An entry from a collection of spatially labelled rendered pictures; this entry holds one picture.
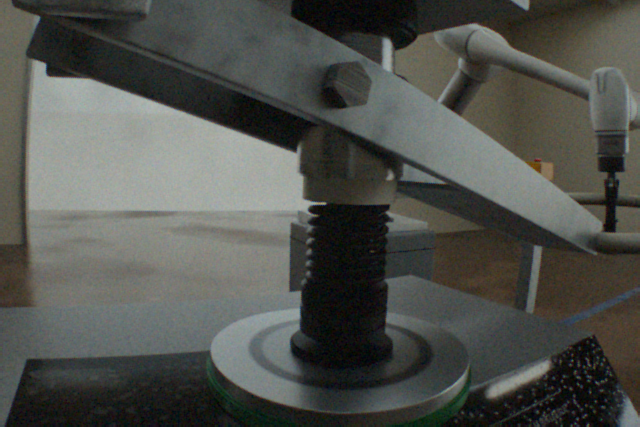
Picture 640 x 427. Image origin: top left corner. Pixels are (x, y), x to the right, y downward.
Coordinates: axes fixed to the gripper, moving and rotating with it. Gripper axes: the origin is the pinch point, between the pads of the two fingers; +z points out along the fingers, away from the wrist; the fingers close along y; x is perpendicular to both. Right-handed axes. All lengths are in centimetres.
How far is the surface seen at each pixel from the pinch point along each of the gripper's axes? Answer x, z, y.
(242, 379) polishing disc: -18, -7, 96
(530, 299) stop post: -40, 51, -92
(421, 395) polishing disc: -8, -6, 89
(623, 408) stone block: 6, 5, 68
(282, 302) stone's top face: -35, -4, 75
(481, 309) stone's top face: -14, -2, 61
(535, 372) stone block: -3, -2, 75
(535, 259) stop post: -39, 31, -93
